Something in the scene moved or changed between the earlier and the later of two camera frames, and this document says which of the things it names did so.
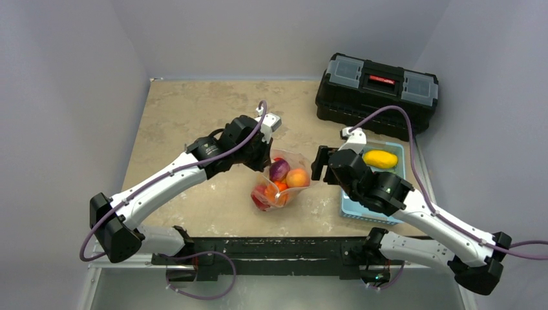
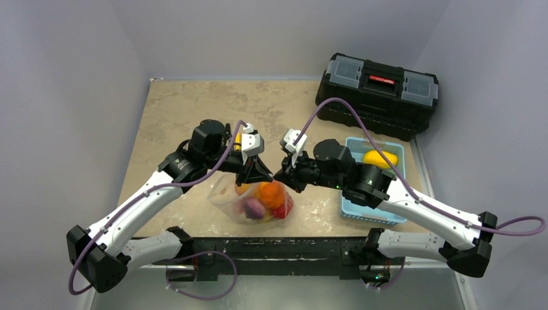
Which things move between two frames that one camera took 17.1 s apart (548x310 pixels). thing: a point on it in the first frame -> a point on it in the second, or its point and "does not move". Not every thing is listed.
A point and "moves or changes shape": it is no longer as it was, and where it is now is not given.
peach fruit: (297, 177) moves or changes shape
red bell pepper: (258, 196) -> (284, 211)
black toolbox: (351, 88) does not move
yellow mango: (380, 159) does not move
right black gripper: (321, 162) -> (289, 170)
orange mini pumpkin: (273, 194) does not move
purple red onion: (278, 170) moves or changes shape
